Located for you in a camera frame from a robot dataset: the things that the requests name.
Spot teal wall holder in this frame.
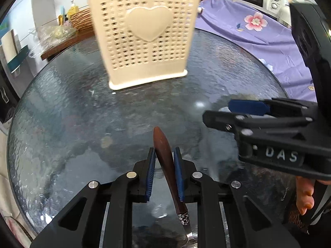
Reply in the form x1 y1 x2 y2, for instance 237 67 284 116
6 45 30 76

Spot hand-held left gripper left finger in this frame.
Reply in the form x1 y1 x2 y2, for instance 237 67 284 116
31 147 156 248

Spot purple floral cloth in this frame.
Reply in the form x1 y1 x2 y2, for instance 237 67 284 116
194 0 319 102

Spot wooden-handled metal utensil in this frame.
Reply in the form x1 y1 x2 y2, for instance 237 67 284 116
153 126 198 248

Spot wooden side table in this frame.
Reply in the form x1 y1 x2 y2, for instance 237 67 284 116
41 30 97 61

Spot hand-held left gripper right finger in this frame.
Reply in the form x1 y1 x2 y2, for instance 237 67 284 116
173 147 302 248

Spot wicker basket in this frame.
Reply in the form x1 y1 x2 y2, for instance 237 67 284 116
69 7 94 32

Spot beige perforated utensil holder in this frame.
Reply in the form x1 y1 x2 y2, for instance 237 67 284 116
85 0 203 91

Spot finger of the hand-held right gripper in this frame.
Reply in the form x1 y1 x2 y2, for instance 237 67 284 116
202 110 316 138
228 98 318 118

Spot clear plastic bags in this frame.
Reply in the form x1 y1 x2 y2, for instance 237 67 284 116
28 24 78 58

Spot person's right hand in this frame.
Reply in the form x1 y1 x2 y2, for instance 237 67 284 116
295 176 315 215

